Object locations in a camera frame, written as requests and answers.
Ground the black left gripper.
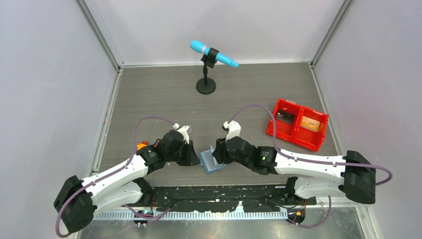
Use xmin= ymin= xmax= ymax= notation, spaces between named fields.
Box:
xmin=166 ymin=140 xmax=200 ymax=166

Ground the blue card holder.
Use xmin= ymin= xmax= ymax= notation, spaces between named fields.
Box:
xmin=199 ymin=146 xmax=227 ymax=174

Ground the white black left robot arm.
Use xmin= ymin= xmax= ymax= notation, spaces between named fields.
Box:
xmin=53 ymin=129 xmax=201 ymax=238

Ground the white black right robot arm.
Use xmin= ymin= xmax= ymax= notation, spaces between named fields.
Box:
xmin=211 ymin=136 xmax=376 ymax=205

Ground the black card in bin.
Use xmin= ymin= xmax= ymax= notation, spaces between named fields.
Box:
xmin=275 ymin=110 xmax=295 ymax=124

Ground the orange card in bin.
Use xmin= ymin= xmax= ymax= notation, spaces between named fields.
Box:
xmin=301 ymin=116 xmax=320 ymax=132

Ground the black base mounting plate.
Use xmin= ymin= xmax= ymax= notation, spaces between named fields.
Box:
xmin=130 ymin=185 xmax=316 ymax=213

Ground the orange plastic object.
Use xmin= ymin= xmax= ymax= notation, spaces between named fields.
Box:
xmin=137 ymin=141 xmax=148 ymax=150

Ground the black microphone stand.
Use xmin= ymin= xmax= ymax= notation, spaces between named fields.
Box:
xmin=196 ymin=55 xmax=217 ymax=95

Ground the red two-compartment bin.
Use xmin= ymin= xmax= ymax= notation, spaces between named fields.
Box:
xmin=266 ymin=99 xmax=329 ymax=152

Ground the blue toy microphone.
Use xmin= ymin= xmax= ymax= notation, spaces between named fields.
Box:
xmin=190 ymin=40 xmax=239 ymax=68

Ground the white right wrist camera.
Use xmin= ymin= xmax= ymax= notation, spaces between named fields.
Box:
xmin=222 ymin=120 xmax=241 ymax=141

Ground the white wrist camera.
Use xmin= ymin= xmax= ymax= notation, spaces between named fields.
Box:
xmin=172 ymin=123 xmax=193 ymax=144
xmin=222 ymin=120 xmax=241 ymax=141

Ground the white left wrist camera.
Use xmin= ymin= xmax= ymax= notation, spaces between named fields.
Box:
xmin=172 ymin=123 xmax=193 ymax=144

